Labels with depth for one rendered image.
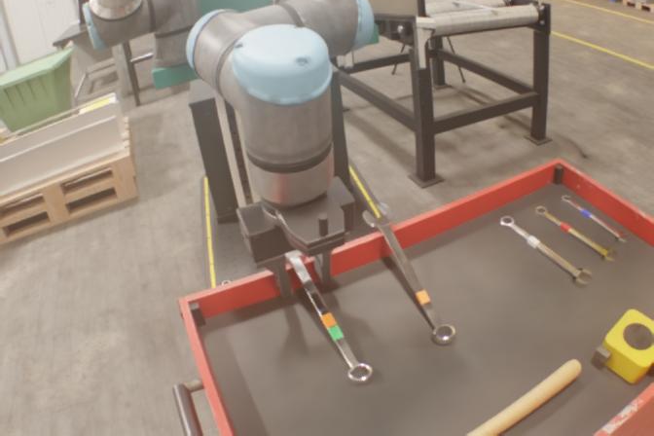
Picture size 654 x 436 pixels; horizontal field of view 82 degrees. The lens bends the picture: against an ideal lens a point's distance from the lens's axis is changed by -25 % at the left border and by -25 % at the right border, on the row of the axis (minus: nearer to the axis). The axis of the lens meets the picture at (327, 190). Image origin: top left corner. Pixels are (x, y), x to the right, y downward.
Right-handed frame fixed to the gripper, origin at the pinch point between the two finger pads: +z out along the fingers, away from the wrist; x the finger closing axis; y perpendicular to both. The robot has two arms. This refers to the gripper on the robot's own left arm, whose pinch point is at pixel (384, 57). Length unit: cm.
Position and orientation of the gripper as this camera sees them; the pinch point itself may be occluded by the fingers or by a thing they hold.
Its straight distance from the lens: 90.0
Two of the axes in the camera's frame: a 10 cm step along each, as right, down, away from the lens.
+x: 10.0, -0.4, 0.6
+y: 0.7, 1.3, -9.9
